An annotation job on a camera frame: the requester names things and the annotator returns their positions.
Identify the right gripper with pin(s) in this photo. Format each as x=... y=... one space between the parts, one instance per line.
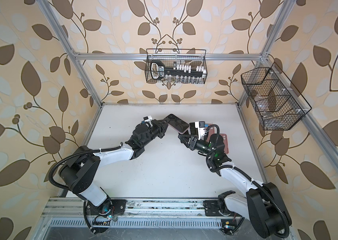
x=192 y=142

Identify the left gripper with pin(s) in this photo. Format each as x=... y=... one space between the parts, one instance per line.
x=161 y=127

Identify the phone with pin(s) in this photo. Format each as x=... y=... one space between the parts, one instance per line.
x=195 y=129
x=177 y=124

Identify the pink phone case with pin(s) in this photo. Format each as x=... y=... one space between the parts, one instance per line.
x=209 y=130
x=222 y=144

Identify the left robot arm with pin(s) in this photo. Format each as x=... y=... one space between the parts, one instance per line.
x=76 y=172

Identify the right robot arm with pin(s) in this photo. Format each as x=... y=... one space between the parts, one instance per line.
x=262 y=203

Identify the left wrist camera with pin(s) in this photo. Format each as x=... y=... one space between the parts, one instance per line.
x=147 y=120

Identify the socket set on black rail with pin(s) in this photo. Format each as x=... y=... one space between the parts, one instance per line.
x=173 y=71

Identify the back wire basket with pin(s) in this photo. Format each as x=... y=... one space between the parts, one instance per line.
x=193 y=57

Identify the wire basket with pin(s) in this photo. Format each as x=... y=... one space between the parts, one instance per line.
x=193 y=57
x=277 y=102

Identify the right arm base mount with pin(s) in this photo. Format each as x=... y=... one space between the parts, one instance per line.
x=216 y=208

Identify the right wire basket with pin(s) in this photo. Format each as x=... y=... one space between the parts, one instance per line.
x=277 y=102

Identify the aluminium frame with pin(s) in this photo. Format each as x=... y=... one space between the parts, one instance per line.
x=302 y=37

